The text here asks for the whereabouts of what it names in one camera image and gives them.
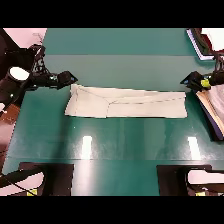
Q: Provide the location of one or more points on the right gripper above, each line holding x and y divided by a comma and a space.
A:
196, 81

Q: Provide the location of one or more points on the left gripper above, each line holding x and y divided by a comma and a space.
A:
65, 80

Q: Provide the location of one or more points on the cream white shirt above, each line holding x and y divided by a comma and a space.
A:
133, 105

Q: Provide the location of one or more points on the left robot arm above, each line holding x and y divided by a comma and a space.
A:
18, 74

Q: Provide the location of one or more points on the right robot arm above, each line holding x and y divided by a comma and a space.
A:
203, 176

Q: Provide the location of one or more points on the beige garment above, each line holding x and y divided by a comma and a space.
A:
215, 103

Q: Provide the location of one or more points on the lavender garment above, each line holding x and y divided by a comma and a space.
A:
199, 50

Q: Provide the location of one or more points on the black garment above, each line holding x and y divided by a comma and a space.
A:
204, 45

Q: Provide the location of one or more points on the white garment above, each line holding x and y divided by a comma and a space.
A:
215, 37

